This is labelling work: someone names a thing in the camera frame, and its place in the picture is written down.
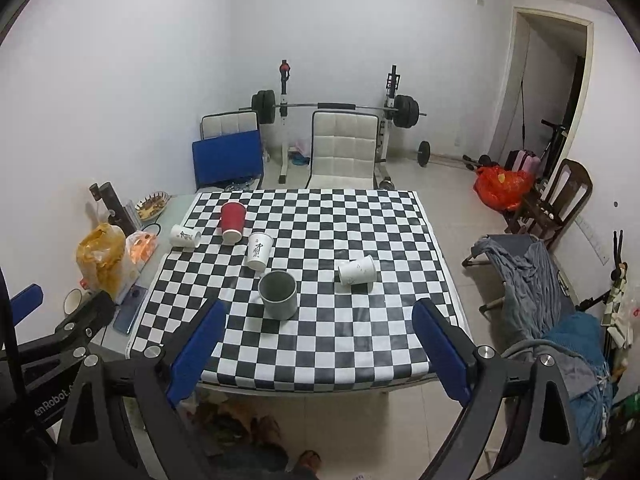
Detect white speckled paper cup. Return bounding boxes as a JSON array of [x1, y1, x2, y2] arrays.
[[337, 254, 377, 286]]

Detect white padded chair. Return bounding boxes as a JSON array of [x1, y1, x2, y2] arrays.
[[200, 111, 261, 141], [305, 110, 381, 191]]

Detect small black dumbbell bar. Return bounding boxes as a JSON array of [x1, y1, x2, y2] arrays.
[[416, 141, 481, 167]]

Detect brown shoes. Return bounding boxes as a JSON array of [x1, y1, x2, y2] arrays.
[[192, 400, 286, 458]]

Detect dark blue smartphone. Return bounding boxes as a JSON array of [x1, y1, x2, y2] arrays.
[[112, 285, 148, 335]]

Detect red paper cup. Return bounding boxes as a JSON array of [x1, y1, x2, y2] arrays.
[[220, 201, 248, 245]]

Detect barbell with black plates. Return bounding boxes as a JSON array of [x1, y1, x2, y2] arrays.
[[239, 90, 427, 128]]

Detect tall white printed paper cup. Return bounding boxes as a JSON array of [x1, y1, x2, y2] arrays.
[[246, 232, 275, 271]]

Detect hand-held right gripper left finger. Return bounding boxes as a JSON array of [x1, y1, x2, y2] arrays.
[[52, 299, 228, 480]]

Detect red plastic bag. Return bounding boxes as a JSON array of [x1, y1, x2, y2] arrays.
[[474, 165, 536, 212]]

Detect blue cloth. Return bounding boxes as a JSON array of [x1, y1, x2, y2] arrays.
[[542, 312, 617, 453]]

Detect small white printed paper cup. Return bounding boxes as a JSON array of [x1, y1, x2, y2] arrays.
[[169, 224, 202, 249]]

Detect door frame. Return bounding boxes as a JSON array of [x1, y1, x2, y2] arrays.
[[492, 6, 595, 181]]

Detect black scooter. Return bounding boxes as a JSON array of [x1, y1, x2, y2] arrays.
[[540, 119, 569, 181]]

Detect clear bag of orange snacks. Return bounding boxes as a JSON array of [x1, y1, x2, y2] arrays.
[[124, 230, 160, 267]]

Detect dark wooden chair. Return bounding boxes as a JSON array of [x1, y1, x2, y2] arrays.
[[502, 158, 593, 253]]

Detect orange plastic bag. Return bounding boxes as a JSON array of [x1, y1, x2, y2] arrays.
[[76, 223, 127, 303]]

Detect pink suitcase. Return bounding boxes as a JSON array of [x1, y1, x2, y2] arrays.
[[505, 149, 543, 176]]

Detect black bottle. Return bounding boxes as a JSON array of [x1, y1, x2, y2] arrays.
[[90, 181, 127, 233]]

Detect white mug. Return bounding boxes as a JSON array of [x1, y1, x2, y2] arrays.
[[63, 288, 96, 318]]

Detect blue board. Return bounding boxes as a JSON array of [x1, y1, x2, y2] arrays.
[[192, 130, 265, 191]]

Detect grey cloth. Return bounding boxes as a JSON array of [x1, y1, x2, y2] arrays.
[[472, 236, 568, 343]]

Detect black white checkered tablecloth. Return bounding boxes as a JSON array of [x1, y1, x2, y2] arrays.
[[127, 189, 473, 388]]

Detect clear acrylic stand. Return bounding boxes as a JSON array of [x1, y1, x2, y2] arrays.
[[122, 200, 143, 231]]

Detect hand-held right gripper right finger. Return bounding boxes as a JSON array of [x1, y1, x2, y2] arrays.
[[411, 298, 587, 480]]

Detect grey mug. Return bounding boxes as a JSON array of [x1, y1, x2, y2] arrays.
[[258, 270, 299, 320]]

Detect plate of snacks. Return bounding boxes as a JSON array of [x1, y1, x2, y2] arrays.
[[135, 191, 171, 222]]

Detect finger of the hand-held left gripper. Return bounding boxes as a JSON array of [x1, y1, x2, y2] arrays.
[[0, 290, 117, 397], [9, 284, 45, 328]]

